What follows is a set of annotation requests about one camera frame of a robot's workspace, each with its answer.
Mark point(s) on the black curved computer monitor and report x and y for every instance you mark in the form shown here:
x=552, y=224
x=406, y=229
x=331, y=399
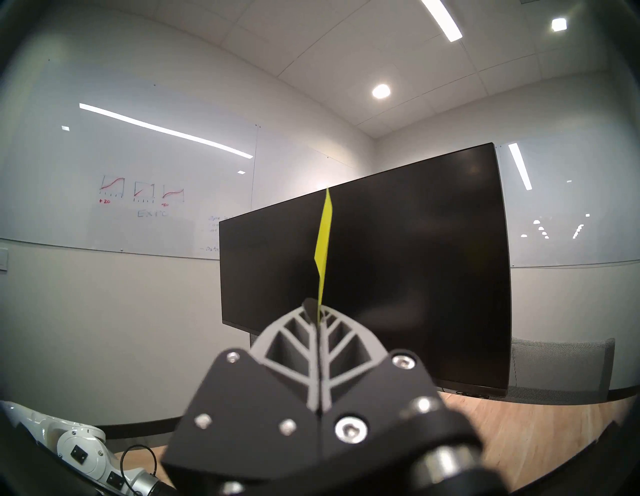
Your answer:
x=400, y=275

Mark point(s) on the grey mesh office chair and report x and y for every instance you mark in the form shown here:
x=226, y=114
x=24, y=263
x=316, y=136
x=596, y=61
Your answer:
x=560, y=370

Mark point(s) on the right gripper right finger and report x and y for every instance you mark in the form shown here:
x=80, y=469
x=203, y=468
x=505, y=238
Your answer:
x=380, y=405

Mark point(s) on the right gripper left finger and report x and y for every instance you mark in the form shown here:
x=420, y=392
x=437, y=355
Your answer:
x=260, y=410

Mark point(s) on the glass whiteboard with writing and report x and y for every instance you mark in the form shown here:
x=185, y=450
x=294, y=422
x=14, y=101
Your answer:
x=125, y=150

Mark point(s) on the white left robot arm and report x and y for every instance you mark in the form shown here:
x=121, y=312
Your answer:
x=75, y=445

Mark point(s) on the glass whiteboard without writing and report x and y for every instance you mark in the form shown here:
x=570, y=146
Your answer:
x=565, y=200

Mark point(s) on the yellow sticky note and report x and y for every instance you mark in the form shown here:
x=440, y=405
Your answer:
x=324, y=235

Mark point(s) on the linear ceiling light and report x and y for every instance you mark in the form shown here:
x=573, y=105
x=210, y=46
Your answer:
x=442, y=20

